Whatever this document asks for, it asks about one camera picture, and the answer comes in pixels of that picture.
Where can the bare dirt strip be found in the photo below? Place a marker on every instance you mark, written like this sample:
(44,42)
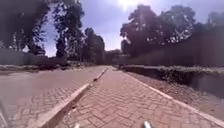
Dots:
(186,93)

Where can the robot's own part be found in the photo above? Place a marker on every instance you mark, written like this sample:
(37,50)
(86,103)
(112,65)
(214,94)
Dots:
(77,126)
(147,124)

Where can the pale kerb strip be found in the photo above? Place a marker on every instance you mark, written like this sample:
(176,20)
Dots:
(63,108)

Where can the dark tall fence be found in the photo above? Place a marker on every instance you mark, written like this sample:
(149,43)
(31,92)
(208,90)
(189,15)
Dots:
(186,51)

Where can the red brick path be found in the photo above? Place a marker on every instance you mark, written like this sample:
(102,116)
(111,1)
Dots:
(118,100)

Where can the pale path edging kerb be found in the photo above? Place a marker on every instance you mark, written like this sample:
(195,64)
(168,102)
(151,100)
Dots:
(173,99)

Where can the grey wall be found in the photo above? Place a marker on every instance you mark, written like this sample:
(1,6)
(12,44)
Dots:
(15,56)

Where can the low hedge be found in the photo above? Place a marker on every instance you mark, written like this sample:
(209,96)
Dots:
(176,74)

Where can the grey paved road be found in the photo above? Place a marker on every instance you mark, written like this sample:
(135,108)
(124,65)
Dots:
(36,85)

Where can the row of trees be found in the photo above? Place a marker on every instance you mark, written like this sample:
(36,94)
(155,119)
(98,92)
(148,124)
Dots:
(66,33)
(156,30)

